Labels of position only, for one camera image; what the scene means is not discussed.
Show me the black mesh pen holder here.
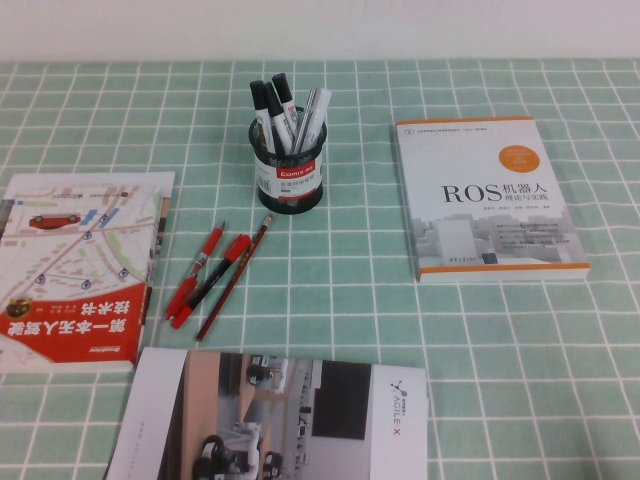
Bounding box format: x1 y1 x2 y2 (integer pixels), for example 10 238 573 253
248 106 329 215

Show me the red gel pen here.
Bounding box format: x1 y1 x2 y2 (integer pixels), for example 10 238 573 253
164 221 227 321

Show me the green checkered tablecloth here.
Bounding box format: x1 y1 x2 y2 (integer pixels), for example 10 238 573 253
0 59 640 480

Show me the black marker with red cap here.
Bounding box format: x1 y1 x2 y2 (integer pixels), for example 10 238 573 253
171 233 252 330

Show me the red black striped pencil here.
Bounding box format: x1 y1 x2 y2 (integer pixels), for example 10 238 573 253
195 213 275 343

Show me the white-capped white marker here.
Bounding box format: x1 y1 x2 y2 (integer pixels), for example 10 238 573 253
299 87 333 151

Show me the black-capped white marker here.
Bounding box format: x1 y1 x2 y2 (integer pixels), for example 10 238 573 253
249 79 275 154
271 72 302 151
264 81 291 154

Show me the white ROS book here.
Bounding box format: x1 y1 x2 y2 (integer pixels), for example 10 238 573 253
394 115 592 284

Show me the white AgileX brochure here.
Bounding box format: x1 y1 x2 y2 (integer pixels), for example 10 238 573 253
103 347 431 480

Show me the red map-cover book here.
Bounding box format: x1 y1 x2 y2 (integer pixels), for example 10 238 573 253
0 171 177 374

